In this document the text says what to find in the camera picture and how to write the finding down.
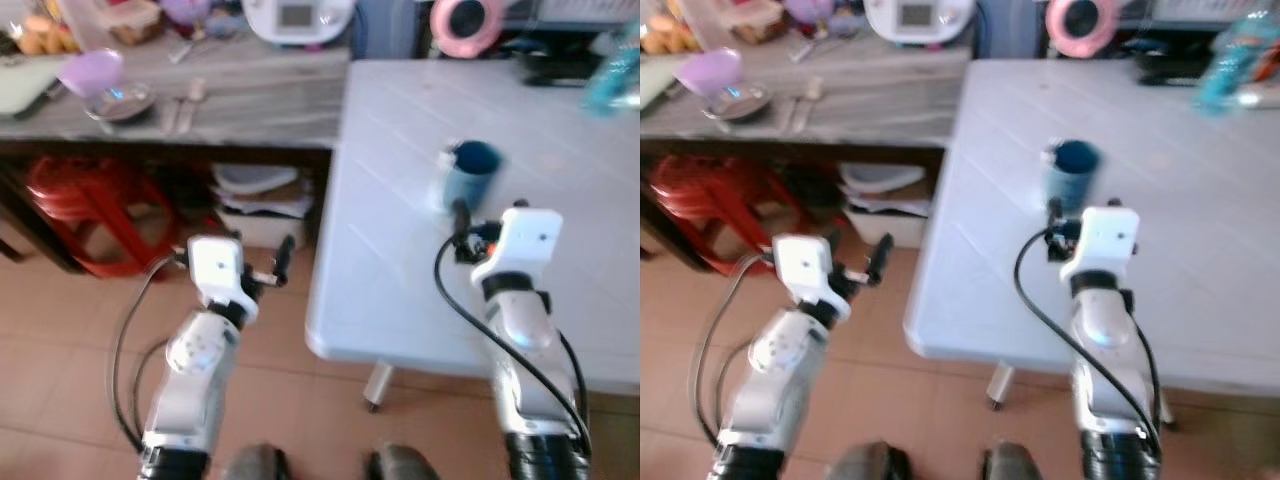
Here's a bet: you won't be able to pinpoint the pale green cutting board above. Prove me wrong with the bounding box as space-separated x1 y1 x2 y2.
640 58 683 113
0 54 67 117

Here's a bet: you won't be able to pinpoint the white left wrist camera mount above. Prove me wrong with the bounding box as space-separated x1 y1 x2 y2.
187 236 260 324
772 234 852 322

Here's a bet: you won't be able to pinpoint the teal plastic bottle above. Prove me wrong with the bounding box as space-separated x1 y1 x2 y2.
583 18 641 118
1194 10 1280 113

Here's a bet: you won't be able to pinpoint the white storage box with plates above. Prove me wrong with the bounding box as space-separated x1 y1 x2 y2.
839 160 932 252
211 162 314 252

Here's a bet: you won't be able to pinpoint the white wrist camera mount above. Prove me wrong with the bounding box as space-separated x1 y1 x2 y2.
772 234 852 322
1059 205 1141 292
470 207 563 292
187 236 260 324

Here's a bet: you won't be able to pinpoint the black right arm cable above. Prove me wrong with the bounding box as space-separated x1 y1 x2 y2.
433 234 593 453
1013 226 1167 453

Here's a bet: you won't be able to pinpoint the pink round fan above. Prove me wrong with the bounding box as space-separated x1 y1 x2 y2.
429 0 507 60
1044 0 1120 59

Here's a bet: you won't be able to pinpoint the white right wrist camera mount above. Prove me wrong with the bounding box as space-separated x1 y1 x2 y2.
1059 205 1141 292
470 207 563 292

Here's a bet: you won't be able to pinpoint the orange bread rolls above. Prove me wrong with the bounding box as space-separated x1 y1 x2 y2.
640 14 702 57
14 14 82 57

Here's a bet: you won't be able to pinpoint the grey wooden counter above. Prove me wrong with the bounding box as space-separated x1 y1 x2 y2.
0 40 353 153
640 40 973 151

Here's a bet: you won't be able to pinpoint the red plastic stool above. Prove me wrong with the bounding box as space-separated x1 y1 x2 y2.
24 154 193 278
644 154 793 278

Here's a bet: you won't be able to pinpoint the clear plastic food container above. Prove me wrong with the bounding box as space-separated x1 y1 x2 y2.
702 0 787 47
84 0 167 47

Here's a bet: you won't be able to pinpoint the blue cup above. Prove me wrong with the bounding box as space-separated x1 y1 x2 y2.
1041 139 1103 217
438 139 505 217

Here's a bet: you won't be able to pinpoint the metal spoon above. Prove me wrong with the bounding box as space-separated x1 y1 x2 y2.
178 77 209 137
790 77 827 135

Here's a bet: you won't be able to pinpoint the metal table leg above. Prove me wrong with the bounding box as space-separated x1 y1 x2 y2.
984 361 1014 412
364 361 394 414

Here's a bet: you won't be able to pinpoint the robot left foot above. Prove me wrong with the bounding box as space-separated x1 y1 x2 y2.
219 444 292 480
824 442 907 480

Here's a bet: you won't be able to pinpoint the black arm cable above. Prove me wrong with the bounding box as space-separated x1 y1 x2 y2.
697 252 777 449
1013 226 1167 453
109 254 193 453
433 234 593 453

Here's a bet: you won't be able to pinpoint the black tray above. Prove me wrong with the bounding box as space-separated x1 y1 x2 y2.
1133 44 1217 88
513 44 603 88

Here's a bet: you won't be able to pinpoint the white kitchen appliance with display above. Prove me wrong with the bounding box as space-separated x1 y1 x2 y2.
864 0 977 44
242 0 357 47

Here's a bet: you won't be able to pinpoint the round metal dish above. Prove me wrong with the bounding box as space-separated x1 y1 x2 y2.
704 82 774 122
84 82 159 124

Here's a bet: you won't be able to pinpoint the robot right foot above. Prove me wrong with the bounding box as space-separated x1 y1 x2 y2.
364 442 442 480
979 442 1052 480

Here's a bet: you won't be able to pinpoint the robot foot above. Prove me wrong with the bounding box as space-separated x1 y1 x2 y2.
824 442 907 480
219 444 292 480
979 442 1052 480
364 442 442 480

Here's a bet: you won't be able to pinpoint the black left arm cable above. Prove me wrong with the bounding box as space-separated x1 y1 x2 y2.
109 254 193 453
697 252 777 449

